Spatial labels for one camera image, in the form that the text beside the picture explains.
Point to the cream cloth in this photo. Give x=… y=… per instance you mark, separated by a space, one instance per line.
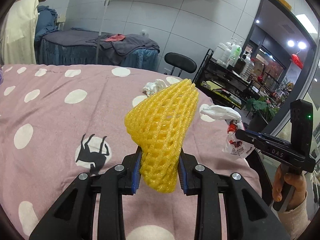
x=20 y=30

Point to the pile of blue cloth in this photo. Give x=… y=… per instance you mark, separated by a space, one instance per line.
x=45 y=20

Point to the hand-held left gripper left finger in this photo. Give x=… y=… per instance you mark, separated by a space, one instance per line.
x=135 y=175

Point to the green potted plant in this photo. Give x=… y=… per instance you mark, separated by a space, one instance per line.
x=262 y=107

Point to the purple printed cloth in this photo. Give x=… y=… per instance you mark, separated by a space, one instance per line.
x=1 y=76

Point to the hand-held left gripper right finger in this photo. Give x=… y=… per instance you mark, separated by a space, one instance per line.
x=182 y=177

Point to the white plastic bag red print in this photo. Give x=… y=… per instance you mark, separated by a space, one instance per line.
x=235 y=147

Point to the massage bed blue cover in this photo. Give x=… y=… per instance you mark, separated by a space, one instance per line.
x=75 y=52

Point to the crumpled white tissue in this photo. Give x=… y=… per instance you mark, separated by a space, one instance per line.
x=153 y=87

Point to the white wall socket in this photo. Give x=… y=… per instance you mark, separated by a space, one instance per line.
x=143 y=33

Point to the person's right forearm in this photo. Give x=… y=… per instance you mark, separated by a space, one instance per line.
x=295 y=220

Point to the yellow foam fruit net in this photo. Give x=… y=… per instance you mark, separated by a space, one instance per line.
x=160 y=130

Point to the pink polka-dot blanket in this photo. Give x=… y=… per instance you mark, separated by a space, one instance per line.
x=50 y=120

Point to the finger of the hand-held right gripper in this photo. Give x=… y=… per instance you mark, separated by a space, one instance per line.
x=272 y=138
x=250 y=140

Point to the dark grey blanket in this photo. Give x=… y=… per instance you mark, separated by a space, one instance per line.
x=135 y=45

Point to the row of plastic bottles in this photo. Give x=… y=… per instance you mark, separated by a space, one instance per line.
x=235 y=52

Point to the person's right hand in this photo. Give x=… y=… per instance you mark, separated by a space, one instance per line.
x=297 y=187

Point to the black metal rack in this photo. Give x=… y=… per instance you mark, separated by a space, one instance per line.
x=225 y=75

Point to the red hanging lantern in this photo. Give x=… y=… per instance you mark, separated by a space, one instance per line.
x=297 y=60

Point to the red cloth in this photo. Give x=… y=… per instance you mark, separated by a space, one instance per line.
x=115 y=38

